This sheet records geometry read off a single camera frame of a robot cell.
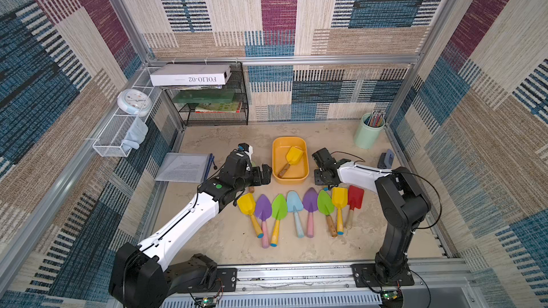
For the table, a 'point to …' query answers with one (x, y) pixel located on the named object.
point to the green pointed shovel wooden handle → (326, 204)
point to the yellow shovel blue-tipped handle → (247, 204)
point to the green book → (204, 96)
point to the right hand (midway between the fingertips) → (321, 176)
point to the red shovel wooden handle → (354, 200)
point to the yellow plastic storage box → (297, 173)
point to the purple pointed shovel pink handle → (263, 210)
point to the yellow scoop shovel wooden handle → (284, 170)
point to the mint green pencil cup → (366, 137)
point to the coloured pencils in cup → (375, 120)
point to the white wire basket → (119, 134)
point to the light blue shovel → (295, 204)
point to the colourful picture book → (218, 108)
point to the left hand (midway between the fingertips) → (261, 169)
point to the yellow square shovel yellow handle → (340, 197)
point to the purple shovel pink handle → (310, 203)
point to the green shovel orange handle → (279, 209)
